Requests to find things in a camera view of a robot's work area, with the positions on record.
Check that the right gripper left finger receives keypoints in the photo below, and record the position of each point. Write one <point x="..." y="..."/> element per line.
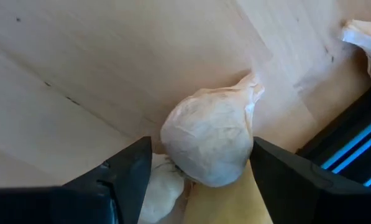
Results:
<point x="79" y="205"/>

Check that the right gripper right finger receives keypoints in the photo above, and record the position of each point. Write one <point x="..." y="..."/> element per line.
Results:
<point x="312" y="202"/>

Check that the white garlic bulb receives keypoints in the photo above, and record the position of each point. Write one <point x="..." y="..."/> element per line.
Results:
<point x="208" y="137"/>
<point x="160" y="194"/>
<point x="365" y="46"/>

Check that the yellow lemon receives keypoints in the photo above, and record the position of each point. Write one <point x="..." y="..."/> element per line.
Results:
<point x="225" y="203"/>

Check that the black aluminium frame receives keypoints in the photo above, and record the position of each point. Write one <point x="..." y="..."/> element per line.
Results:
<point x="359" y="119"/>

